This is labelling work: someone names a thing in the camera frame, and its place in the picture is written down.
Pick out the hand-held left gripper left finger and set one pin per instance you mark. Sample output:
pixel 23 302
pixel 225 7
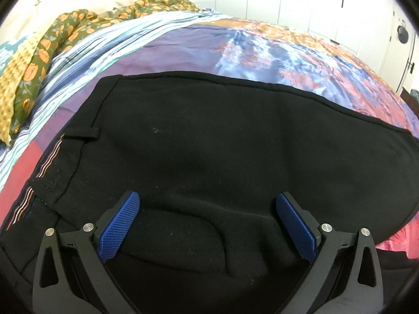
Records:
pixel 119 225

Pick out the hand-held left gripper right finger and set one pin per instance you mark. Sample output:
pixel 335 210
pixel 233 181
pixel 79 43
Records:
pixel 296 224

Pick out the black pants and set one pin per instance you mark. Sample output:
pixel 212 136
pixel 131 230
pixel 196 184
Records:
pixel 212 137

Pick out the dark wooden furniture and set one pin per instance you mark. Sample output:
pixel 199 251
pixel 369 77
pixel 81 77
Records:
pixel 406 93

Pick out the yellow patterned cloth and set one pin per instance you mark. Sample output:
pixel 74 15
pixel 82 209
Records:
pixel 16 81

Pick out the multicoloured patchwork bedspread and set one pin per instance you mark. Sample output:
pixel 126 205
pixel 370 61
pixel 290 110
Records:
pixel 183 49

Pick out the green orange floral blanket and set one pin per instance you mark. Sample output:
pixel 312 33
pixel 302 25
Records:
pixel 62 29

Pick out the teal floral pillow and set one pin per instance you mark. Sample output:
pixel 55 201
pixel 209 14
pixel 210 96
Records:
pixel 6 54

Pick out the round dark door hanging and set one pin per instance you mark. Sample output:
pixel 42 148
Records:
pixel 402 34

